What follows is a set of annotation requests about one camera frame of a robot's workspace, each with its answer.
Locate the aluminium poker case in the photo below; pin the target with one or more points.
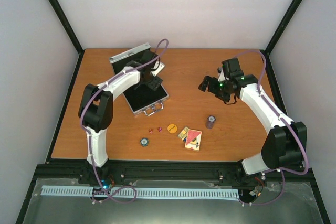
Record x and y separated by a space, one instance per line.
139 97

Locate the light blue cable duct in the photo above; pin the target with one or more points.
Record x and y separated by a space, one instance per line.
142 193

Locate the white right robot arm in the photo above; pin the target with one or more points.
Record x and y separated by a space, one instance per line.
285 146

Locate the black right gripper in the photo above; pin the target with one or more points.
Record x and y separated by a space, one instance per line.
226 98

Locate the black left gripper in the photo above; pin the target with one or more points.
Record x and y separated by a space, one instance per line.
154 85

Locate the blue chip stack left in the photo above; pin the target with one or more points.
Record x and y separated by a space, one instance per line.
144 142

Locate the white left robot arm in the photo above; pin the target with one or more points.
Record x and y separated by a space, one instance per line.
135 78

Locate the purple chip stack right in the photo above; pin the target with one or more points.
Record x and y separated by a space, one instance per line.
210 122

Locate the yellow card box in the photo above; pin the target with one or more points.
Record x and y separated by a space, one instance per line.
183 134

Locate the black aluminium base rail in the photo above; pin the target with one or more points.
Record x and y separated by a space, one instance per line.
125 172

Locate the yellow big blind button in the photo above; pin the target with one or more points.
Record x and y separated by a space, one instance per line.
172 128

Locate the red playing card deck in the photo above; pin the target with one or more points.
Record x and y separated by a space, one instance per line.
193 140

